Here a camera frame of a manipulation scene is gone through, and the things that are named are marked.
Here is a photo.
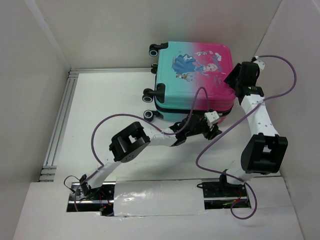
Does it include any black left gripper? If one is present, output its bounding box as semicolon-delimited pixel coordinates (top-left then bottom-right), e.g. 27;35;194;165
185;111;222;140

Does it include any pink hard-shell suitcase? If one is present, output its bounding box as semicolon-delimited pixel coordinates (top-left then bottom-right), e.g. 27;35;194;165
142;41;236;122

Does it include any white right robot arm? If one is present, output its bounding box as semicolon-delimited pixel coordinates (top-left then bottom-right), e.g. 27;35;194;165
218;61;288;196

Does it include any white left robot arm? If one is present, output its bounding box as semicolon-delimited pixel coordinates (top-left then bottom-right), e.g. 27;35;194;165
79;111;222;200

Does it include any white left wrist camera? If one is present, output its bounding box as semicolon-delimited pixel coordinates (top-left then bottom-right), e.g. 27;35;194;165
204;111;220;128

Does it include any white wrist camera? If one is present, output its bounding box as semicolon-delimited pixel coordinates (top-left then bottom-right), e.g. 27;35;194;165
204;111;220;128
251;56;266;71

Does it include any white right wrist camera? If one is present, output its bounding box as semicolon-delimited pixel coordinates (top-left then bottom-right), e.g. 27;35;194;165
251;56;266;71

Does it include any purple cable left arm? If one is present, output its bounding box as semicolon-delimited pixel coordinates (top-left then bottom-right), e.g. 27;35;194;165
74;86;211;212

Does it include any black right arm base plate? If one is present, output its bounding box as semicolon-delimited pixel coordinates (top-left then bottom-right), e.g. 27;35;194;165
196;181;251;210

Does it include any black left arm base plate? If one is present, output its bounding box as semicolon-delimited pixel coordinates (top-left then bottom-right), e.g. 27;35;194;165
66;182;115;217

